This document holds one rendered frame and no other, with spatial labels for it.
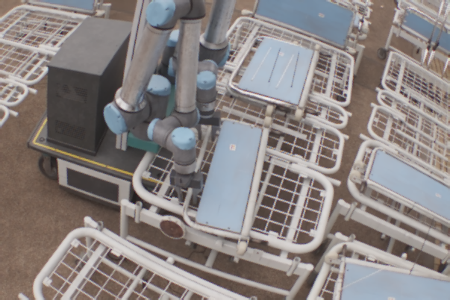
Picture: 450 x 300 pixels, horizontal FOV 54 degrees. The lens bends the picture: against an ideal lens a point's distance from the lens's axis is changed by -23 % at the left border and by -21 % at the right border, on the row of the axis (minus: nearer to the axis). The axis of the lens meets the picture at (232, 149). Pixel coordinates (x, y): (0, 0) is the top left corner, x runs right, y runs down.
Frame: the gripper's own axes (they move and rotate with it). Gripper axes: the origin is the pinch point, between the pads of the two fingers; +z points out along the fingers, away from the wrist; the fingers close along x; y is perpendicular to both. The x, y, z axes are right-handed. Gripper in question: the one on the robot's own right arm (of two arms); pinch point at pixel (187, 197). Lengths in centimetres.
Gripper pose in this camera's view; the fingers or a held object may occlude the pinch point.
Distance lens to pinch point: 235.1
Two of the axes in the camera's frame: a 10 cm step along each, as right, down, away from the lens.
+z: -0.1, 7.6, 6.5
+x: -9.9, -1.1, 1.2
